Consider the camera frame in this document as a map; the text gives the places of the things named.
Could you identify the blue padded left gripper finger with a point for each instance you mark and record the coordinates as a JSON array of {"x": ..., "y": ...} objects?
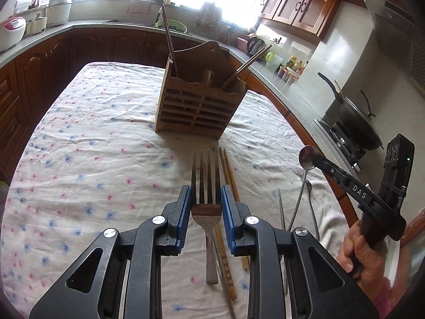
[
  {"x": 234, "y": 213},
  {"x": 177, "y": 214}
]

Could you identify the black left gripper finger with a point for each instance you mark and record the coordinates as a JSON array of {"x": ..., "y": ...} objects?
[{"x": 342, "y": 178}]

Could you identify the stainless steel fork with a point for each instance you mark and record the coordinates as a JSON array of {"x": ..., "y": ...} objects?
[{"x": 205, "y": 198}]

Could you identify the stainless steel spoon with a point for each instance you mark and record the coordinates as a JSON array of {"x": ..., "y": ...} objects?
[{"x": 305, "y": 158}]

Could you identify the brown wooden chopstick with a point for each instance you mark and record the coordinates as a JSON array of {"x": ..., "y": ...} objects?
[{"x": 224, "y": 263}]

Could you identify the person's right hand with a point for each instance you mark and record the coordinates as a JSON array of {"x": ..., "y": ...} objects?
[{"x": 371, "y": 277}]

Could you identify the light bamboo chopstick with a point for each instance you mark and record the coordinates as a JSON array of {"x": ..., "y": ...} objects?
[
  {"x": 245, "y": 260},
  {"x": 231, "y": 176}
]

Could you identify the gas stove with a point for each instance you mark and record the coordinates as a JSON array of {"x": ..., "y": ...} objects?
[{"x": 348, "y": 150}]

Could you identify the thin metal chopstick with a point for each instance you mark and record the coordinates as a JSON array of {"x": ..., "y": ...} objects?
[{"x": 281, "y": 209}]

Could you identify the black wok with lid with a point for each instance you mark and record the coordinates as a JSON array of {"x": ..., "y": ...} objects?
[{"x": 356, "y": 122}]

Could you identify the white floral tablecloth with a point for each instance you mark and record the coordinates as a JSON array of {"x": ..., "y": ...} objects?
[{"x": 95, "y": 161}]

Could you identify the wooden utensil holder box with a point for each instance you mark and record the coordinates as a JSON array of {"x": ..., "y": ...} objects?
[{"x": 194, "y": 96}]

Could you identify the condiment bottles group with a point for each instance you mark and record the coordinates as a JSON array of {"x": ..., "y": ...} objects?
[{"x": 291, "y": 71}]

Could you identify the green apple shaped object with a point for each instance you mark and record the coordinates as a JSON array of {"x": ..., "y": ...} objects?
[{"x": 270, "y": 57}]

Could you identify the steel range hood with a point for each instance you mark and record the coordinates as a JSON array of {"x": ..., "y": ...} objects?
[{"x": 399, "y": 39}]

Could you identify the steel electric kettle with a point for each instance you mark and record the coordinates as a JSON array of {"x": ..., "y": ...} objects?
[{"x": 254, "y": 45}]

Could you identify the tall wooden chopstick in holder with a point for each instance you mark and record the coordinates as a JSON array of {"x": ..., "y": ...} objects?
[{"x": 168, "y": 38}]

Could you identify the green colander bowl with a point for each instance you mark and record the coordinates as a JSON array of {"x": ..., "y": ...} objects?
[{"x": 174, "y": 25}]

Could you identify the dish drying rack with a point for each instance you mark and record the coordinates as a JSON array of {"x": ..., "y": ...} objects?
[{"x": 209, "y": 21}]

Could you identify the chrome sink faucet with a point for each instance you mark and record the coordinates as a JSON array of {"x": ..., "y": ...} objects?
[{"x": 159, "y": 4}]

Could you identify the large white cooker pot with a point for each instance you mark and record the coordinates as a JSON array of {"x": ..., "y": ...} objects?
[{"x": 58, "y": 12}]

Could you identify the small white pot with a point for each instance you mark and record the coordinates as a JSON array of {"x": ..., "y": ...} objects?
[{"x": 36, "y": 25}]

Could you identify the white pink rice cooker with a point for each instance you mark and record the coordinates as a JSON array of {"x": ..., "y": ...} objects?
[{"x": 11, "y": 32}]

